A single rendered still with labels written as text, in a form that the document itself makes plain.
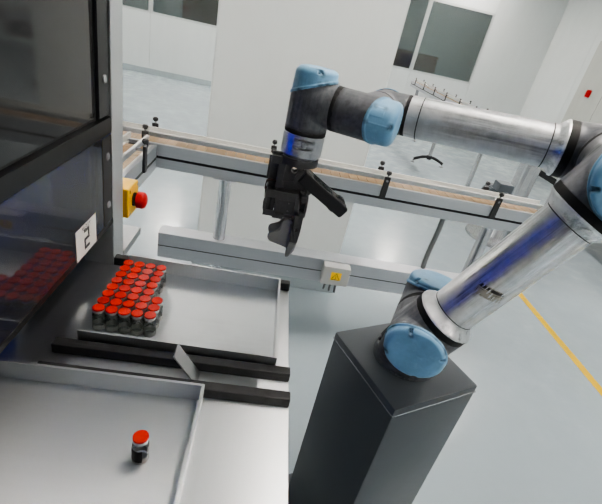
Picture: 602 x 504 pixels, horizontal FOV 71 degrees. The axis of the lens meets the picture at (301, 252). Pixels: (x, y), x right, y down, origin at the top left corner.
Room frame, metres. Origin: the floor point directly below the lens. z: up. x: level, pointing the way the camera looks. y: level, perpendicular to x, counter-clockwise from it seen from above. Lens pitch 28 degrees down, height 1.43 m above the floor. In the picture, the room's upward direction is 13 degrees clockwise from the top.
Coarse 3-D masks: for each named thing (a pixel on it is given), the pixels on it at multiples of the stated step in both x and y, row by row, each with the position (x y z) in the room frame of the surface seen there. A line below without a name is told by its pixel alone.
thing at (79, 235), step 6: (90, 222) 0.66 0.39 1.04; (84, 228) 0.64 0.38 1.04; (90, 228) 0.66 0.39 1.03; (78, 234) 0.61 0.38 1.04; (84, 234) 0.64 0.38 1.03; (90, 234) 0.66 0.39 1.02; (78, 240) 0.61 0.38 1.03; (90, 240) 0.66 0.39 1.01; (96, 240) 0.69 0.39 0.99; (78, 246) 0.61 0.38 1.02; (84, 246) 0.63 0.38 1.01; (90, 246) 0.66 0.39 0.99; (78, 252) 0.61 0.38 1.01; (84, 252) 0.63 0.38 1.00; (78, 258) 0.61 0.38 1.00
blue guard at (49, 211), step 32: (96, 160) 0.70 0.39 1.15; (32, 192) 0.49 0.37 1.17; (64, 192) 0.58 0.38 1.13; (96, 192) 0.70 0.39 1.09; (0, 224) 0.42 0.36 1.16; (32, 224) 0.48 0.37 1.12; (64, 224) 0.57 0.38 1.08; (96, 224) 0.69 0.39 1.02; (0, 256) 0.41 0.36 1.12; (32, 256) 0.48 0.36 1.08; (64, 256) 0.56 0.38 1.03; (0, 288) 0.40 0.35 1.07; (32, 288) 0.47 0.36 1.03; (0, 320) 0.39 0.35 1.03
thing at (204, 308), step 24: (168, 264) 0.79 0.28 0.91; (192, 264) 0.80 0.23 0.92; (168, 288) 0.73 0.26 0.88; (192, 288) 0.75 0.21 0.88; (216, 288) 0.77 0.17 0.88; (240, 288) 0.80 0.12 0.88; (264, 288) 0.81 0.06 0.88; (168, 312) 0.66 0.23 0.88; (192, 312) 0.67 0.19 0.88; (216, 312) 0.69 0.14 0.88; (240, 312) 0.71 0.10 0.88; (264, 312) 0.73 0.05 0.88; (96, 336) 0.53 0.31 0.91; (120, 336) 0.53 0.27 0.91; (144, 336) 0.58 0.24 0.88; (168, 336) 0.59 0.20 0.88; (192, 336) 0.61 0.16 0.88; (216, 336) 0.62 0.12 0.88; (240, 336) 0.64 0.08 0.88; (264, 336) 0.65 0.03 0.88; (240, 360) 0.56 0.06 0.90; (264, 360) 0.56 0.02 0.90
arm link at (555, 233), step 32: (576, 160) 0.70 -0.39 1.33; (576, 192) 0.60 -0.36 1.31; (544, 224) 0.61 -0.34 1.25; (576, 224) 0.58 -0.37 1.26; (512, 256) 0.61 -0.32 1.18; (544, 256) 0.59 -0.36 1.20; (448, 288) 0.65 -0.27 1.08; (480, 288) 0.61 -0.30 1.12; (512, 288) 0.60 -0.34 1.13; (416, 320) 0.63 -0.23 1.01; (448, 320) 0.62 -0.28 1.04; (480, 320) 0.62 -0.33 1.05; (416, 352) 0.60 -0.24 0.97; (448, 352) 0.61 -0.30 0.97
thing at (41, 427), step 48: (0, 384) 0.41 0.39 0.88; (48, 384) 0.43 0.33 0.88; (96, 384) 0.45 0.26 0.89; (144, 384) 0.46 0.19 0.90; (192, 384) 0.47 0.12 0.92; (0, 432) 0.34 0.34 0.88; (48, 432) 0.36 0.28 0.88; (96, 432) 0.37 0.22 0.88; (192, 432) 0.38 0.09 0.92; (0, 480) 0.29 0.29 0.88; (48, 480) 0.30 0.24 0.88; (96, 480) 0.31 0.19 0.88; (144, 480) 0.32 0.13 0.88
